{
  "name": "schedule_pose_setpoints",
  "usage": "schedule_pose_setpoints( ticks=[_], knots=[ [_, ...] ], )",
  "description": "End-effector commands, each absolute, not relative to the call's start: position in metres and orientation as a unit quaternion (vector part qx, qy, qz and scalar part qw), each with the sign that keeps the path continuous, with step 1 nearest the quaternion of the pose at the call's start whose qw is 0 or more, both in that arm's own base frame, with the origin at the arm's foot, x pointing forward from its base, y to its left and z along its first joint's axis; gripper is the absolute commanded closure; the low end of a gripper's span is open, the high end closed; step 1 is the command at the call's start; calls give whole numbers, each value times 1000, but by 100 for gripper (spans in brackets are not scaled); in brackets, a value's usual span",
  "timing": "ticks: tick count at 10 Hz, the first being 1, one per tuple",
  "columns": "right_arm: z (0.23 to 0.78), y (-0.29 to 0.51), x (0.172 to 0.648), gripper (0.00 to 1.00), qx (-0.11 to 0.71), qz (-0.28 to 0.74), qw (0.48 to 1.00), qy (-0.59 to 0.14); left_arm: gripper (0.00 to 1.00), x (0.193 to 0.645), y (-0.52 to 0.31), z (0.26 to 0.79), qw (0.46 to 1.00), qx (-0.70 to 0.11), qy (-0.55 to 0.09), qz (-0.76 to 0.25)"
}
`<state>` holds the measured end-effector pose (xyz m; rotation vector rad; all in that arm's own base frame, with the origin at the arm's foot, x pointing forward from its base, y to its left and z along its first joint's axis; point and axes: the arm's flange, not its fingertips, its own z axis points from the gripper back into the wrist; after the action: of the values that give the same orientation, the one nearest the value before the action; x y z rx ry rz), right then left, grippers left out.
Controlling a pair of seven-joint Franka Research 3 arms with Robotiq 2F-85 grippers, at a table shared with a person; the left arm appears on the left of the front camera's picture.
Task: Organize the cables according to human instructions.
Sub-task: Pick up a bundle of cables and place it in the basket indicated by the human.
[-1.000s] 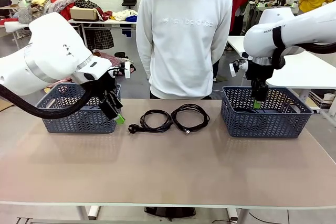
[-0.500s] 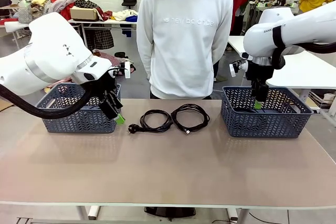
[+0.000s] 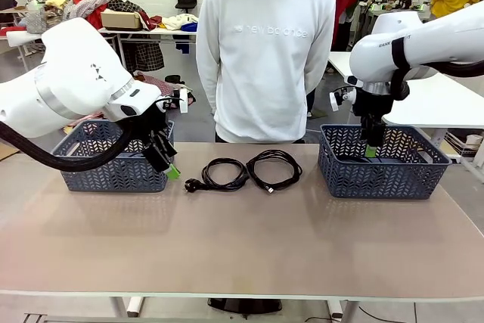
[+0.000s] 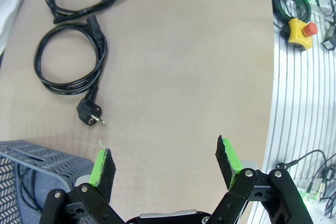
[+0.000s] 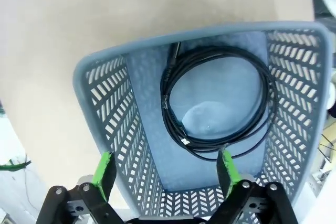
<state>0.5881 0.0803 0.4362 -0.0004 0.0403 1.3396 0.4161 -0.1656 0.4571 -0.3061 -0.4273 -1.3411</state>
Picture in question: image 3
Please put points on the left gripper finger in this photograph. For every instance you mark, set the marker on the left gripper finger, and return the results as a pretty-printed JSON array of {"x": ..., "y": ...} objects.
[
  {"x": 159, "y": 160},
  {"x": 168, "y": 145}
]

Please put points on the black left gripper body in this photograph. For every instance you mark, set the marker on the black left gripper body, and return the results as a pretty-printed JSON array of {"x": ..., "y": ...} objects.
[{"x": 155, "y": 122}]

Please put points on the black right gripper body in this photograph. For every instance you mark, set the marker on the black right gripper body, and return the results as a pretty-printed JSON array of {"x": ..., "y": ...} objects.
[{"x": 372, "y": 105}]

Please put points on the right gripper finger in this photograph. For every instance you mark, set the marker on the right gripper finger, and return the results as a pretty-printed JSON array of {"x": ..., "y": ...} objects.
[
  {"x": 370, "y": 141},
  {"x": 380, "y": 132}
]

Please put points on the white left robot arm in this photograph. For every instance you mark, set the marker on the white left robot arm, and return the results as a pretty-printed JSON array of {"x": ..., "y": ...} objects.
[{"x": 75, "y": 73}]

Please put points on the plaid clothes heap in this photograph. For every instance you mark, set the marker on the plaid clothes heap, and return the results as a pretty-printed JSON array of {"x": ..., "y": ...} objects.
[{"x": 172, "y": 86}]

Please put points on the grey plastic lattice basket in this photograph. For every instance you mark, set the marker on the grey plastic lattice basket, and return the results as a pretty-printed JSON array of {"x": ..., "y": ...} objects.
[
  {"x": 113, "y": 179},
  {"x": 378, "y": 183}
]

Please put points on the white side table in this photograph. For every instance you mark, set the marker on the white side table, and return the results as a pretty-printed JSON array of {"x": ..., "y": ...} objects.
[{"x": 435, "y": 103}]

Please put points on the black white chequered cloth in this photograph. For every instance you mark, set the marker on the black white chequered cloth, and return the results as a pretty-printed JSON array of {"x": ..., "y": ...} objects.
[{"x": 145, "y": 58}]

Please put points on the white background table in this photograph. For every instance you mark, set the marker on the white background table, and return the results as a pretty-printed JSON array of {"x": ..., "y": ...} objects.
[{"x": 151, "y": 31}]

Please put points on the blue cloth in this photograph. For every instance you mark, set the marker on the blue cloth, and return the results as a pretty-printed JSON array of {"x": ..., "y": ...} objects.
[{"x": 189, "y": 27}]

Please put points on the white cloth pile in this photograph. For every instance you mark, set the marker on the white cloth pile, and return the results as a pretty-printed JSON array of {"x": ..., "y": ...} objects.
[{"x": 177, "y": 20}]

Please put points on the brown cardboard box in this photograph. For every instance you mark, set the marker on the brown cardboard box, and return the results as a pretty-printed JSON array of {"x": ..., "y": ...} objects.
[{"x": 121, "y": 19}]

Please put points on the person in white sweatshirt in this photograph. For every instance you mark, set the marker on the person in white sweatshirt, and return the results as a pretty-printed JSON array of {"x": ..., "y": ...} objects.
[{"x": 261, "y": 73}]

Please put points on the red patterned garment pile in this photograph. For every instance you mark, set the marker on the red patterned garment pile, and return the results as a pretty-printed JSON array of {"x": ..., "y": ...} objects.
[{"x": 90, "y": 9}]

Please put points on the grey patterned handbag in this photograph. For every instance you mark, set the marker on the grey patterned handbag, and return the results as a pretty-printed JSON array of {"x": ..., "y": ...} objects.
[{"x": 36, "y": 22}]

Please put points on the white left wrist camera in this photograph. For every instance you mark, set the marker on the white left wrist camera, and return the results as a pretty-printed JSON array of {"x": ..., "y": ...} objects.
[{"x": 183, "y": 101}]

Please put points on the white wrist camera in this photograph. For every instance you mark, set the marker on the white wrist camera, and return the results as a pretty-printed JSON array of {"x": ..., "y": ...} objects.
[
  {"x": 333, "y": 100},
  {"x": 183, "y": 101}
]

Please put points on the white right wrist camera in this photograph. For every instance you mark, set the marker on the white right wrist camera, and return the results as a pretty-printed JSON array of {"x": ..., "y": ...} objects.
[{"x": 333, "y": 100}]

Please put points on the white table frame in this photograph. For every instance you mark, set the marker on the white table frame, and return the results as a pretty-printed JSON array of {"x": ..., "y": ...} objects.
[{"x": 134, "y": 306}]

